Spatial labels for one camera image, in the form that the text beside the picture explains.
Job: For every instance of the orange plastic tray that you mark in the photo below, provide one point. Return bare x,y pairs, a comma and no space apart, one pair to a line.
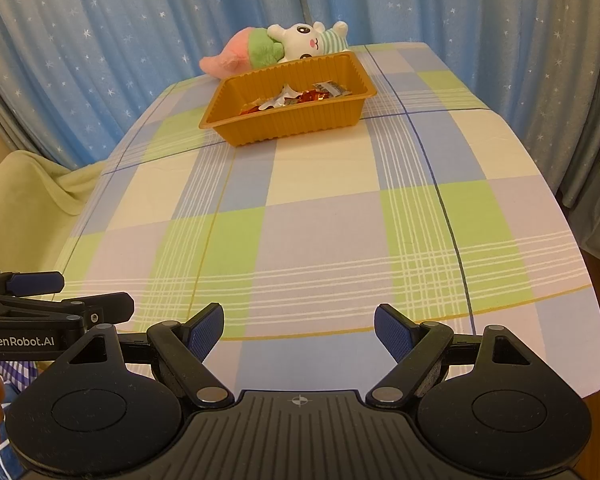
290,125

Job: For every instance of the red candy wrapper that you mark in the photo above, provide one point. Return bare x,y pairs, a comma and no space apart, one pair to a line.
309,96

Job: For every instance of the beige chair cover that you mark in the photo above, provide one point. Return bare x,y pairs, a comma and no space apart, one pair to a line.
25,200

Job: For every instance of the blue star curtain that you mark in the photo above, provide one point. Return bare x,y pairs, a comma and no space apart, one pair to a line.
130,35

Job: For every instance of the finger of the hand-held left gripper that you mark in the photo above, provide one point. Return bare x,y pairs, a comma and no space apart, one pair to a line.
35,284
110,307

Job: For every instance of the white and pink plush toy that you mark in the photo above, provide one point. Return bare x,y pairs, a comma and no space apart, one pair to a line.
305,42

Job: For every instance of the blue lace-trimmed cloth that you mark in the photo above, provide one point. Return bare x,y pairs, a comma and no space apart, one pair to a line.
597,210

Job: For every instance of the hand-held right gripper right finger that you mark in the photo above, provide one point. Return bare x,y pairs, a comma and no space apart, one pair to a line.
394,332

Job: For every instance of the green and silver snack packet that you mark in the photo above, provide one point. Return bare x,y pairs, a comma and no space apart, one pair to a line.
275,102

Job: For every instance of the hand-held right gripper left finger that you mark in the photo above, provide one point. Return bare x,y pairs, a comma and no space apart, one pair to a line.
206,332

